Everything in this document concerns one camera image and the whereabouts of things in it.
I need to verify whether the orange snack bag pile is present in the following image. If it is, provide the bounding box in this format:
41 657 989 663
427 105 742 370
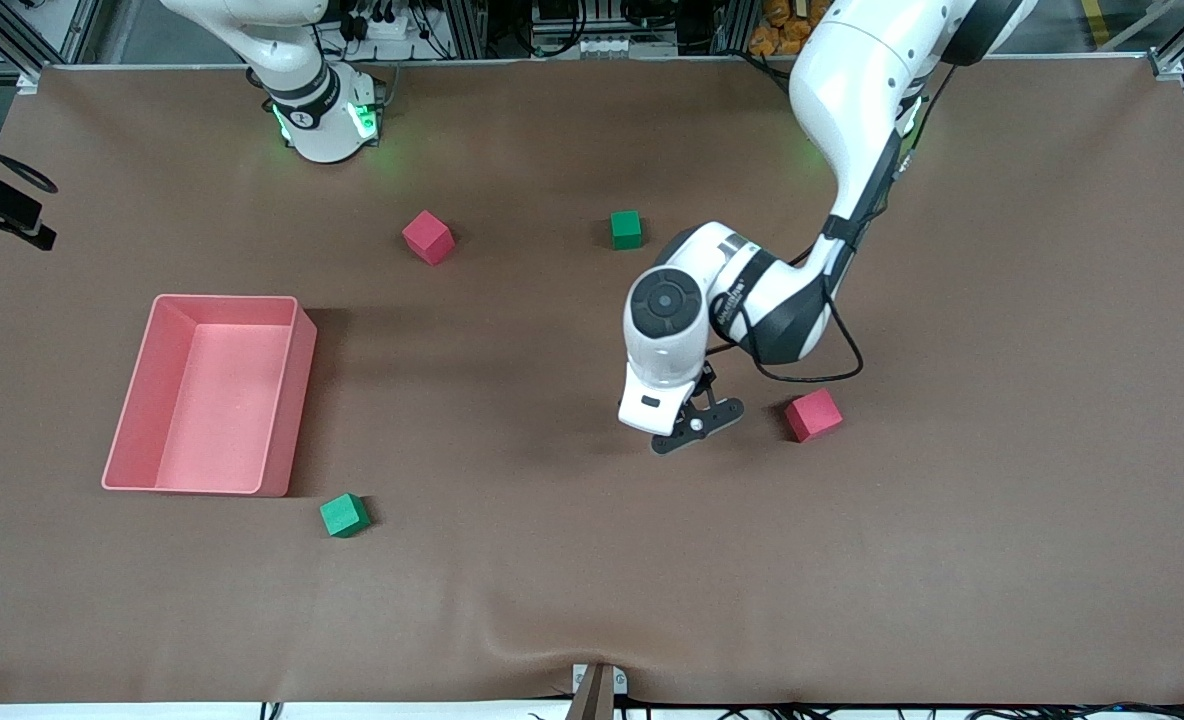
749 0 833 58

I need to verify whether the pink foam cube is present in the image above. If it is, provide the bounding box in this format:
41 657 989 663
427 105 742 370
784 388 844 443
401 210 456 267

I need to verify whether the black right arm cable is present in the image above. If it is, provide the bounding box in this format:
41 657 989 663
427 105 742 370
0 115 59 196

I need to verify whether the pink plastic tray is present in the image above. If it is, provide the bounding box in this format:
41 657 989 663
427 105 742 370
101 293 318 498

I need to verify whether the white power strip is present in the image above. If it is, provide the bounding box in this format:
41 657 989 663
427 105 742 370
345 0 418 43

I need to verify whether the brown table cloth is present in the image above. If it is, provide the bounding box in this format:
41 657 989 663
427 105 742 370
0 55 1184 707

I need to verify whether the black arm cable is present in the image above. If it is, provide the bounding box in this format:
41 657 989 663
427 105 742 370
0 115 59 196
717 60 958 385

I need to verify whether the grey camera stand bracket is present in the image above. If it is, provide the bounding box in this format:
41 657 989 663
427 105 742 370
564 663 630 720

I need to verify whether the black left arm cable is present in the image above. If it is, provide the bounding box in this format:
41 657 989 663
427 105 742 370
717 60 958 385

